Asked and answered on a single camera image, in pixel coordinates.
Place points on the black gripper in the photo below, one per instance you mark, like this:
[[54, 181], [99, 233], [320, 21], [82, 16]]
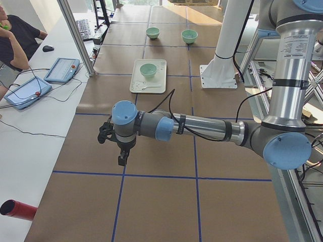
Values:
[[124, 146]]

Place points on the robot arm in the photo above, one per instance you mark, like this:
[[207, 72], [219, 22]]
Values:
[[280, 137]]

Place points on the white plastic spoon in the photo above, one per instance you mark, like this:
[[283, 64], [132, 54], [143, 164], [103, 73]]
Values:
[[148, 87]]

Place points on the pale green tray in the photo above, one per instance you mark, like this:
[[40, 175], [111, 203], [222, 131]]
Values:
[[138, 81]]

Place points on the green bowl on tray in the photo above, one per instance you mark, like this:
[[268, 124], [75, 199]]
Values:
[[148, 70]]

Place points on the far blue teach pendant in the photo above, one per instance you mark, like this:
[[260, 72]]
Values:
[[62, 70]]

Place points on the blue teach pendant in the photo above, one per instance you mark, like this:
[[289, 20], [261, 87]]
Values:
[[62, 70], [28, 93]]

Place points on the near blue teach pendant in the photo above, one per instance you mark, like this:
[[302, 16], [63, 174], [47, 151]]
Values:
[[28, 93]]

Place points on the red cylinder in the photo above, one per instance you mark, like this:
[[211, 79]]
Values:
[[16, 209]]

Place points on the black computer mouse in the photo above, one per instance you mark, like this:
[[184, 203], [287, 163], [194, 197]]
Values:
[[47, 48]]

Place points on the green bowl with ice cubes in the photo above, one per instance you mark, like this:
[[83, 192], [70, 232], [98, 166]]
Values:
[[189, 36]]

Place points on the black keyboard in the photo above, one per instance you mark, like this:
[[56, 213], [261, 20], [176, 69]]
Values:
[[84, 29]]

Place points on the person in black shirt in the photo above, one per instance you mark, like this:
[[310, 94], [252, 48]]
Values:
[[18, 41]]

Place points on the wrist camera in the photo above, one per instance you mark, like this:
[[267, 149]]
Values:
[[106, 132]]

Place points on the aluminium frame post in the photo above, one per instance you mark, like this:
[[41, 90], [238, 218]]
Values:
[[68, 15]]

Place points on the white camera post with base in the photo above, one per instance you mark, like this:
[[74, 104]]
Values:
[[220, 73]]

